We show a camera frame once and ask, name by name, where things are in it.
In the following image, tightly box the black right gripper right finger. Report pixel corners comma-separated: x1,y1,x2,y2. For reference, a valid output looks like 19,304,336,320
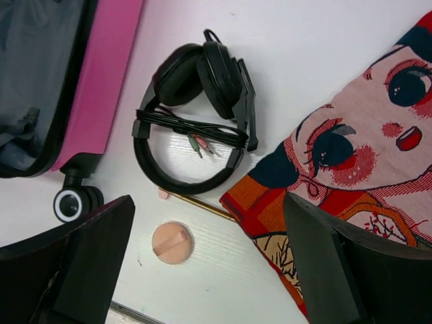
283,193,431,323

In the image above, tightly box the peach round powder puff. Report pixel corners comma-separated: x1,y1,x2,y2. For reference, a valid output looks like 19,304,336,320
151,221,194,265

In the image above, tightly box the gold pen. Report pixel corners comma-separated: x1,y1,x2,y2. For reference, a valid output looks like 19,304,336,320
158,188,236,222

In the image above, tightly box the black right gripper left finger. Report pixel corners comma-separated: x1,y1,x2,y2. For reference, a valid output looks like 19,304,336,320
1,195,136,323

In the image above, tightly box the red anime print cloth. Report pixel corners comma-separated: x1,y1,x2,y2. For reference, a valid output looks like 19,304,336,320
220,13,431,313

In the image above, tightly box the pink hard-shell suitcase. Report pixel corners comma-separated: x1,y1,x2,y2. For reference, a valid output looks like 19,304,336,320
1,1,144,223

